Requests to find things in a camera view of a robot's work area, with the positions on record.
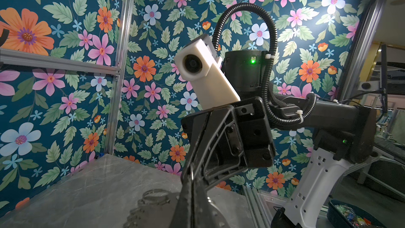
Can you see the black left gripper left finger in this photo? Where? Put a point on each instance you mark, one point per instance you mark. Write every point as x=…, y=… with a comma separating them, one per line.
x=183, y=215

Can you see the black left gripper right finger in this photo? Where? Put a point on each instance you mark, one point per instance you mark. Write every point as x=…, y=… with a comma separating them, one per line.
x=204, y=213

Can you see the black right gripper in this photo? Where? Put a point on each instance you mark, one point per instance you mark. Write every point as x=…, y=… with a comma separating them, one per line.
x=225, y=141

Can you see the metal keyring holder red handle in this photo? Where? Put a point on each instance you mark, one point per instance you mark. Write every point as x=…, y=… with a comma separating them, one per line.
x=154, y=210

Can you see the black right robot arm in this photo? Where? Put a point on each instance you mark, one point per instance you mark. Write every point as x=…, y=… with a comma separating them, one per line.
x=345, y=134

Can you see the green parts bin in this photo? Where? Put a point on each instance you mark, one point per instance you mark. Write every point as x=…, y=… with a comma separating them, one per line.
x=345, y=215

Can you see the aluminium mounting rail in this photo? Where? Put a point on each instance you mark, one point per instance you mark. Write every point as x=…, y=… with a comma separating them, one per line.
x=261, y=214

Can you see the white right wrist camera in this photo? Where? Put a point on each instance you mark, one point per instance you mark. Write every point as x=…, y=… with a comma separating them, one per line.
x=199, y=64

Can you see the black hook rail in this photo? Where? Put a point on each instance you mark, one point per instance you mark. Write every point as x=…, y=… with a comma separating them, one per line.
x=4, y=36

